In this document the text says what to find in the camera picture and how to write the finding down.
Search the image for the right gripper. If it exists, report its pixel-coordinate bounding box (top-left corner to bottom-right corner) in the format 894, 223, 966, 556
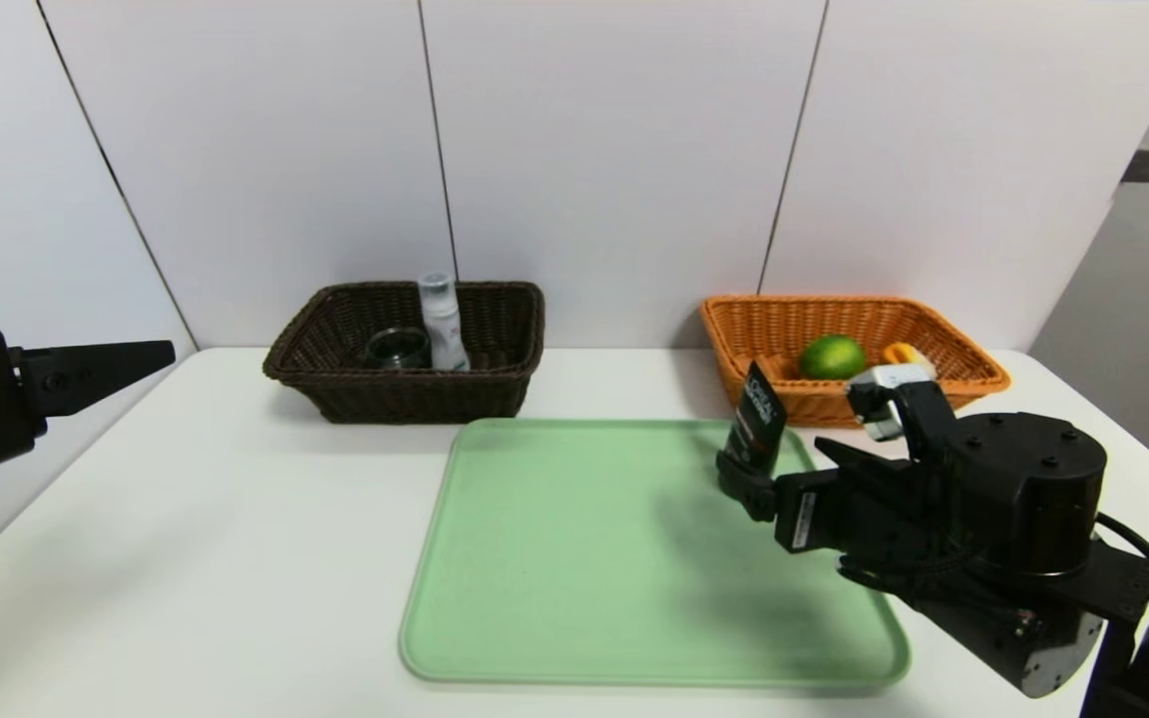
715, 436, 937, 570

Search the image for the black cosmetic tube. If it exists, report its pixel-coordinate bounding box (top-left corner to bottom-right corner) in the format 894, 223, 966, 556
722, 361, 788, 482

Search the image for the green citrus fruit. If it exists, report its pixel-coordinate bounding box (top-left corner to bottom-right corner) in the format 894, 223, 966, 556
799, 333, 867, 381

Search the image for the glass cup with black handle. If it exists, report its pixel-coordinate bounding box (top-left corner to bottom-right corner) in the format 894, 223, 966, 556
365, 326, 433, 370

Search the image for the white lotion bottle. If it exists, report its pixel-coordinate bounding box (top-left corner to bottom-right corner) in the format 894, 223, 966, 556
418, 272, 471, 372

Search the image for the orange wicker basket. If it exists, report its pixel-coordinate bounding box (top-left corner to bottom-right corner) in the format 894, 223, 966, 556
700, 294, 1012, 430

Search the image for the dark brown wicker basket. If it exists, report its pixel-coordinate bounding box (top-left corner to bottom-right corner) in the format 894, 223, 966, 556
262, 280, 547, 425

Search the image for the light green plastic tray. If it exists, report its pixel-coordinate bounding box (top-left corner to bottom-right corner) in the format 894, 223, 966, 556
397, 417, 913, 691

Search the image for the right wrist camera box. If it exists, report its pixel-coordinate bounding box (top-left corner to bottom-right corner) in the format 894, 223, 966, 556
846, 364, 935, 442

